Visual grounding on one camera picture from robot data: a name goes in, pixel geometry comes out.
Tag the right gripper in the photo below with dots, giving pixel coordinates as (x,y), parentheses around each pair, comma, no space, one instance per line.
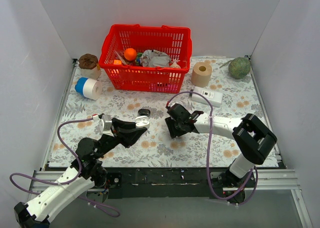
(175,124)

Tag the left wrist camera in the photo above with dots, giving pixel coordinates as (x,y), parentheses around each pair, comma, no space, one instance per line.
(105,123)

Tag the black earbud charging case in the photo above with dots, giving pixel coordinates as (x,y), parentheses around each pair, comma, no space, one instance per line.
(144,112)

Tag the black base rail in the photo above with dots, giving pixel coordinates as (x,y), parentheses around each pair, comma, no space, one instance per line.
(169,182)

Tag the white rectangular bottle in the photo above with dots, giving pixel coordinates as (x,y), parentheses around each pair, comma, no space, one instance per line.
(215,98)

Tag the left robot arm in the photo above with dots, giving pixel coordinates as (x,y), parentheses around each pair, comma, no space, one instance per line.
(84,173)

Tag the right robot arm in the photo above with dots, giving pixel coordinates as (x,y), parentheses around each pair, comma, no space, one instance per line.
(254,139)

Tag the brown paper roll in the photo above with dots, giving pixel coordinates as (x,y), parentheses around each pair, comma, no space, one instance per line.
(201,74)

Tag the orange fruit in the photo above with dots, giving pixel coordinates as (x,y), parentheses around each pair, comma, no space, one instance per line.
(130,54)

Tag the beige toy in basket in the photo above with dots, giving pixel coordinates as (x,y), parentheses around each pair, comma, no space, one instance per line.
(175,65)

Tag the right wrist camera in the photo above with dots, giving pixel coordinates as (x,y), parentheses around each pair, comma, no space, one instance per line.
(171,105)

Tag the floral table mat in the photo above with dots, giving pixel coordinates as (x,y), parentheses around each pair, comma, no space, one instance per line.
(156,148)

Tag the red plastic shopping basket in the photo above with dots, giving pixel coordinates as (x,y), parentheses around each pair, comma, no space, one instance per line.
(131,75)

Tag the crumpled grey foil bag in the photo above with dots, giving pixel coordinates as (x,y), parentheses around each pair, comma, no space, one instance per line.
(154,58)

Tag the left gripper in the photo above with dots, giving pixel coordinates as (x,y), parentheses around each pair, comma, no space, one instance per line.
(116,132)

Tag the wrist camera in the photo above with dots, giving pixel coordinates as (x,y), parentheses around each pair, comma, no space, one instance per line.
(105,123)
(171,105)

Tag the white earbud charging case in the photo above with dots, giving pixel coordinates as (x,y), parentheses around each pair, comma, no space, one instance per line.
(142,122)

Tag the small orange box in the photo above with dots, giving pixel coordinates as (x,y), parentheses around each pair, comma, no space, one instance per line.
(117,62)

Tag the green melon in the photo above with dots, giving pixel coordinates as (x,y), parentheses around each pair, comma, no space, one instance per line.
(239,67)

